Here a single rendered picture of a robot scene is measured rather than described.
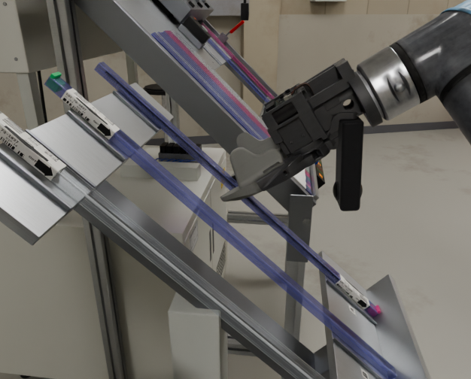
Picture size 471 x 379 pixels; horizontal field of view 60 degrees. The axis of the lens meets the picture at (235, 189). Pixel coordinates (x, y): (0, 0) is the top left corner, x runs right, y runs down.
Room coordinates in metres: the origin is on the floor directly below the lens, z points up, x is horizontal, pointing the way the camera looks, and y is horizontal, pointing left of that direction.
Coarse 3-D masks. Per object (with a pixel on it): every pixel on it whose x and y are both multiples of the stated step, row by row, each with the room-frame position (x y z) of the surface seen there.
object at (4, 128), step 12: (0, 120) 0.30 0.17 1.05; (0, 132) 0.30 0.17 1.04; (12, 132) 0.30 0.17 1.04; (24, 132) 0.31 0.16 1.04; (12, 144) 0.29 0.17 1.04; (24, 144) 0.29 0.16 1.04; (36, 144) 0.30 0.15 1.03; (24, 156) 0.29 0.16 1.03; (36, 156) 0.29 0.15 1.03; (48, 156) 0.30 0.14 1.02; (36, 168) 0.29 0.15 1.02; (48, 168) 0.29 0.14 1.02; (60, 168) 0.30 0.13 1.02
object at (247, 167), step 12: (240, 156) 0.46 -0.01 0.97; (252, 156) 0.46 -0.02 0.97; (264, 156) 0.46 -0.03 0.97; (276, 156) 0.47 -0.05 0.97; (240, 168) 0.46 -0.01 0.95; (252, 168) 0.46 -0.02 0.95; (264, 168) 0.46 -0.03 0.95; (240, 180) 0.46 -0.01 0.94; (252, 180) 0.46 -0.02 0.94; (228, 192) 0.47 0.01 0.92; (240, 192) 0.46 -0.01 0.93; (252, 192) 0.45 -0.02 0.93
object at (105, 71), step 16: (112, 80) 0.52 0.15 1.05; (128, 96) 0.51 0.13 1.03; (144, 112) 0.51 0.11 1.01; (160, 128) 0.51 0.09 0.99; (176, 128) 0.52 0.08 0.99; (192, 144) 0.51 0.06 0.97; (208, 160) 0.50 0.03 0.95; (224, 176) 0.50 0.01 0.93; (256, 208) 0.49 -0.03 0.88; (272, 224) 0.49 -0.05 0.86; (288, 240) 0.49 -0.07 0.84; (320, 256) 0.49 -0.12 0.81; (336, 272) 0.49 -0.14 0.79
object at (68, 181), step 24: (72, 192) 0.29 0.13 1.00; (96, 192) 0.30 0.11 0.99; (96, 216) 0.29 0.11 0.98; (120, 216) 0.29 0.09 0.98; (144, 240) 0.28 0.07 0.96; (168, 264) 0.28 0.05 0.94; (192, 288) 0.28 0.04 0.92; (216, 312) 0.28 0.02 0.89; (240, 312) 0.28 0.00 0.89; (264, 336) 0.27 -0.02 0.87; (288, 360) 0.27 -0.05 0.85
